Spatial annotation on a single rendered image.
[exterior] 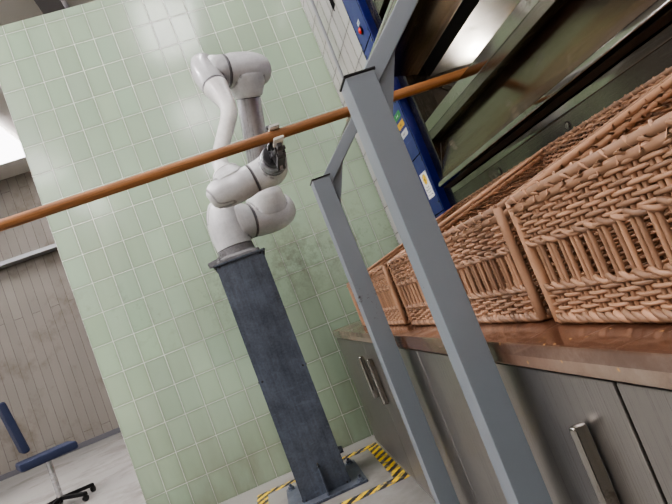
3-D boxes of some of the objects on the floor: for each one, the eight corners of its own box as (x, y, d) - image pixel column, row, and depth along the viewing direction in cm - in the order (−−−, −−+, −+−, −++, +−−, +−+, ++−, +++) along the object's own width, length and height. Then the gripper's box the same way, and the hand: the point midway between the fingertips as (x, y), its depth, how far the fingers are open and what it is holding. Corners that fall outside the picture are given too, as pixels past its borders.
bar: (465, 467, 183) (339, 154, 193) (890, 768, 59) (476, -160, 68) (382, 506, 178) (257, 183, 187) (656, 929, 53) (242, -103, 63)
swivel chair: (102, 485, 425) (66, 379, 432) (91, 501, 378) (51, 382, 385) (33, 516, 409) (-3, 406, 416) (13, 536, 362) (-28, 412, 370)
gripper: (275, 131, 175) (278, 101, 151) (293, 176, 173) (299, 153, 150) (254, 138, 173) (253, 109, 150) (271, 183, 172) (273, 161, 149)
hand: (276, 135), depth 153 cm, fingers closed on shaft, 3 cm apart
